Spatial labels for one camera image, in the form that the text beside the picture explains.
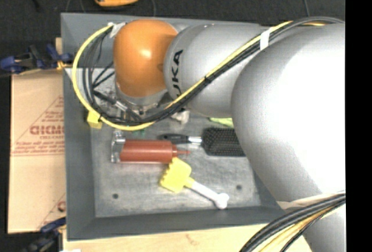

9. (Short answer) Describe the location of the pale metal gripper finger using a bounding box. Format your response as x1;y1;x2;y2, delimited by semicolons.
114;131;127;147
110;142;121;164

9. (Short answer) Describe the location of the red-brown squeeze bottle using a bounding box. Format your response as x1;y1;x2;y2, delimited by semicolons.
119;139;192;164

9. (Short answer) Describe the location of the grey metal bin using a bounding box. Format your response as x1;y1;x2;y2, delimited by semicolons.
60;12;288;240

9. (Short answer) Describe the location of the brown cardboard board red print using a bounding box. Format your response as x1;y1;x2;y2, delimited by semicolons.
7;69;67;234

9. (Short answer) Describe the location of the yellow-green cloth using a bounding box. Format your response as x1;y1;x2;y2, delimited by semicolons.
209;117;234;127

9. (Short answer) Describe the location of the black brush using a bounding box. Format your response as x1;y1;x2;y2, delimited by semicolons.
158;127;246;157

